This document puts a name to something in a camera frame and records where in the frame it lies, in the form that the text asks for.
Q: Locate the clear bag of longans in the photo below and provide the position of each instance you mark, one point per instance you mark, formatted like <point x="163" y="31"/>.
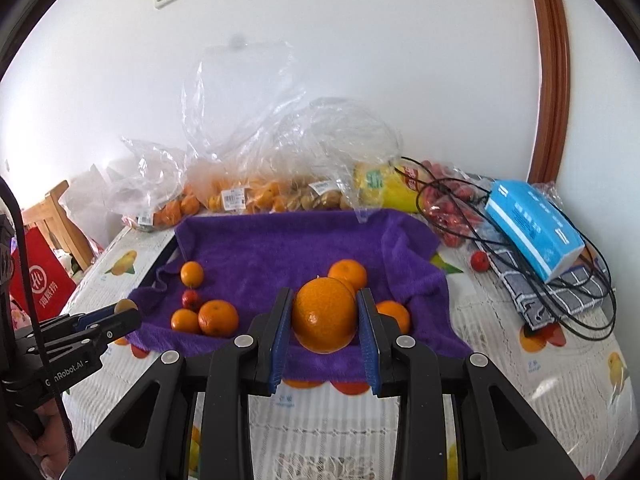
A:
<point x="325" y="199"/>

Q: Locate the small tan round fruit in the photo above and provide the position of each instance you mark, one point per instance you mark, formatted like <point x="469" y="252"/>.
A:
<point x="126" y="306"/>

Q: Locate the person's left hand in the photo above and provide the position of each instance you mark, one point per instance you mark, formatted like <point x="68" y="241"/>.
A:
<point x="50" y="440"/>

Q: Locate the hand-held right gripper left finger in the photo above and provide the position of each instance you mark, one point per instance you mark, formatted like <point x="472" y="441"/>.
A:
<point x="280" y="345"/>

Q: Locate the fruit print tablecloth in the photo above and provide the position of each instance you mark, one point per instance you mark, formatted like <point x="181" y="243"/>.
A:
<point x="500" y="385"/>

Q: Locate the checked grey cloth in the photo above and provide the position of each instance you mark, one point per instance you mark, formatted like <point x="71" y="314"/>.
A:
<point x="560" y="301"/>

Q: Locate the purple towel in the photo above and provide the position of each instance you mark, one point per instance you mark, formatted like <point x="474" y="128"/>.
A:
<point x="280" y="250"/>

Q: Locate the small red tomato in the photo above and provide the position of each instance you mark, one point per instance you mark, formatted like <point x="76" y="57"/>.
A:
<point x="480" y="261"/>

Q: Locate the yellow plastic bag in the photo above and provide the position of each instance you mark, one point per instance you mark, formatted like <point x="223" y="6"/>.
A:
<point x="380" y="185"/>

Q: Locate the large orange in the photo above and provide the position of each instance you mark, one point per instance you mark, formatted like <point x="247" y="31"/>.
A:
<point x="325" y="316"/>

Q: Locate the clear bag of tangerines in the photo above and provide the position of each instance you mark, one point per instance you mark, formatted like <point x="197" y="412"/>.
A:
<point x="172" y="212"/>

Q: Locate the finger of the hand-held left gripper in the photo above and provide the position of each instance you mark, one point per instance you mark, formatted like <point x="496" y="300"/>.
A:
<point x="95" y="319"/>
<point x="120" y="327"/>

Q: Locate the white plastic bag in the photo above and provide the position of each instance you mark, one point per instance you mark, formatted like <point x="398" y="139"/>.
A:
<point x="95" y="200"/>

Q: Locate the clear bag of kumquats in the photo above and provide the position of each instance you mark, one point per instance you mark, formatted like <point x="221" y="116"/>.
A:
<point x="260" y="195"/>

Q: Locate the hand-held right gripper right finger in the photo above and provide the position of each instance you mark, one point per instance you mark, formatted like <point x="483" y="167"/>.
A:
<point x="369" y="345"/>

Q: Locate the red paper bag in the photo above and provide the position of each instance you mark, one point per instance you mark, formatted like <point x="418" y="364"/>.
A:
<point x="42" y="275"/>

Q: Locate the bag of red fruits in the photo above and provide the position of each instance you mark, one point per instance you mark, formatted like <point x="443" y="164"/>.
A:
<point x="450" y="210"/>

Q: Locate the small red apple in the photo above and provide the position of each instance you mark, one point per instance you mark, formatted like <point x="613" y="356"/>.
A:
<point x="191" y="299"/>

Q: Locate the brown wooden door frame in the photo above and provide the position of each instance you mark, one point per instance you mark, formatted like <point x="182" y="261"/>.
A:
<point x="556" y="85"/>

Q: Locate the wooden chair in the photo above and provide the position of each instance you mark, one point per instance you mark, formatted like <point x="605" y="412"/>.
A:
<point x="55" y="220"/>

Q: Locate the blue tissue box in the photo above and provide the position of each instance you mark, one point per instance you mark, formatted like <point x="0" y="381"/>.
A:
<point x="530" y="230"/>

